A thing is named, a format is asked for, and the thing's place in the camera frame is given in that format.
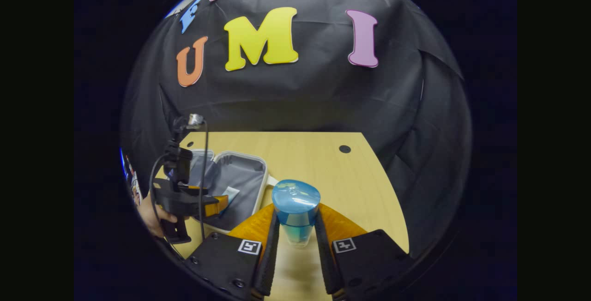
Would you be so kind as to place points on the teal and white tube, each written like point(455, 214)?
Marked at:
point(230, 195)

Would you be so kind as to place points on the colourful printed banner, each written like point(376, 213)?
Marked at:
point(131, 178)

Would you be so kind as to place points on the small white suitcase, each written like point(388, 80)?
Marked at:
point(244, 181)

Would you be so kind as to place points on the black backdrop cloth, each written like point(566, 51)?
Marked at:
point(300, 98)

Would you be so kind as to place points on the clear bottle with blue cap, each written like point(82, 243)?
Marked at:
point(295, 197)

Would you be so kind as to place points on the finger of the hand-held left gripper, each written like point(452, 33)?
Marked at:
point(196, 189)
point(214, 205)

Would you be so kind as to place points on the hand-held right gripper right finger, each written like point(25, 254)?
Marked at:
point(323, 255)

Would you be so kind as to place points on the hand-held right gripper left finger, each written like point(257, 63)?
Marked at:
point(270, 255)

